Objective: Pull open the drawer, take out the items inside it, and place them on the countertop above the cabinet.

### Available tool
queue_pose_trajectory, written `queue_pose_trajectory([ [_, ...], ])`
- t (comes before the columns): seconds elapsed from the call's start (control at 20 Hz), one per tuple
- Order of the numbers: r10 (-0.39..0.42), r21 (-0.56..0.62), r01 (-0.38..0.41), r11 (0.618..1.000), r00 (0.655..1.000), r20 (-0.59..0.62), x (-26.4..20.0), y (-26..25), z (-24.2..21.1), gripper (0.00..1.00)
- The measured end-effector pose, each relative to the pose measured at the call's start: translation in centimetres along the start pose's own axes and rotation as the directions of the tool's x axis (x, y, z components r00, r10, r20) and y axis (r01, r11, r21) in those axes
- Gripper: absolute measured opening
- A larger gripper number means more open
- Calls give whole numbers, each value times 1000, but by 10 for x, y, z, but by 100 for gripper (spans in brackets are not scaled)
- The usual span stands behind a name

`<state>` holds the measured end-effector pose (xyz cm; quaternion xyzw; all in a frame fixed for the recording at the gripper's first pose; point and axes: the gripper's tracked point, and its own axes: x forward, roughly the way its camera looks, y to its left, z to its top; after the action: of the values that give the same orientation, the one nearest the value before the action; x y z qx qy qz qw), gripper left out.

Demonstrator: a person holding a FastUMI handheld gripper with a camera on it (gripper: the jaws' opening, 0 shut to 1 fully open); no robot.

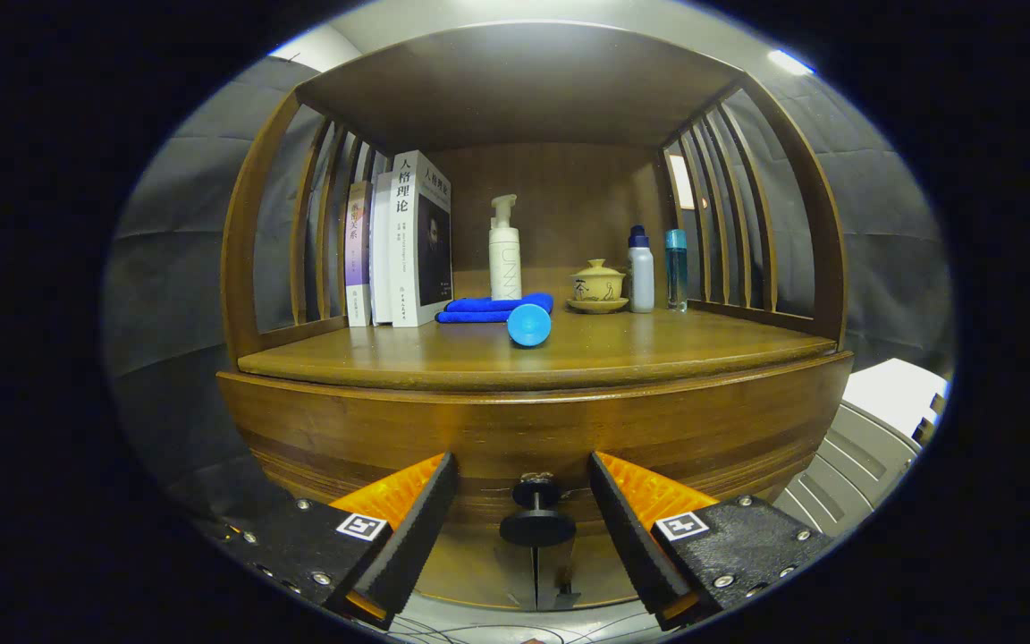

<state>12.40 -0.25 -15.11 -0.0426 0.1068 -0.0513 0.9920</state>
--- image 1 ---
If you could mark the small ceiling light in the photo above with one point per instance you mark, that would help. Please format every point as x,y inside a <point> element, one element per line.
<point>788,61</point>

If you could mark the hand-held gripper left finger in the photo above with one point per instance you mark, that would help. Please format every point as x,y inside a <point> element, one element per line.
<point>417,537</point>

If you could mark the wooden cabinet door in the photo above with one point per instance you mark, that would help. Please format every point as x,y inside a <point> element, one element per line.
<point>591,559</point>
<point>479,568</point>

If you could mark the yellow lidded teacup with saucer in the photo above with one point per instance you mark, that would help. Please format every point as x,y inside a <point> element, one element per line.
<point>597,286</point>

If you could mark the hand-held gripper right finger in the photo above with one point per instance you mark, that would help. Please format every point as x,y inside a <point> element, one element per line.
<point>636,537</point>

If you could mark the wooden countertop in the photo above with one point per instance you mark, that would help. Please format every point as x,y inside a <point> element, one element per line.
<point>658,349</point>

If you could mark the wooden drawer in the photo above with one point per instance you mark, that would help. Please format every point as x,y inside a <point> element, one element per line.
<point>524,429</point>

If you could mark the blue cosmetic tube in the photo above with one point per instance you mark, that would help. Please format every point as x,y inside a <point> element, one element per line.
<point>529,325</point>

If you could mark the clear blue bottle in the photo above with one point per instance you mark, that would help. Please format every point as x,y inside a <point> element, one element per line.
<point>676,273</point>

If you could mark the grey metal filing cabinet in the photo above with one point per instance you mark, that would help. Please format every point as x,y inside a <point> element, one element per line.
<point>846,465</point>

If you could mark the thin white book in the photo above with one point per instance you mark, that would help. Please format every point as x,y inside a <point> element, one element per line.
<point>381,259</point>

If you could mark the white bottle dark blue cap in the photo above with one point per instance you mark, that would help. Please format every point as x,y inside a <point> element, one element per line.
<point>641,277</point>

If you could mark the thick white portrait book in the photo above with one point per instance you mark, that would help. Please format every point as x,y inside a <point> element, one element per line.
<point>412,250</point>

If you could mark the white pump bottle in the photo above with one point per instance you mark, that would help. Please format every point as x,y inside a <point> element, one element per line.
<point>505,264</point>

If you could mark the wooden cabinet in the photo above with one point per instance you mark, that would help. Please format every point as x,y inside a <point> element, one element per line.
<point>560,206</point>

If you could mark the purple book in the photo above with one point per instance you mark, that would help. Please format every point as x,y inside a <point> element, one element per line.
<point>358,259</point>

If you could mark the black drawer knob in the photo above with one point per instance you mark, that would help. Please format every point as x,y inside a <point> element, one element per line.
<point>537,523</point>

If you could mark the folded blue cloth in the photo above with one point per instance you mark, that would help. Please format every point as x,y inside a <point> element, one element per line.
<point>470,309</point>

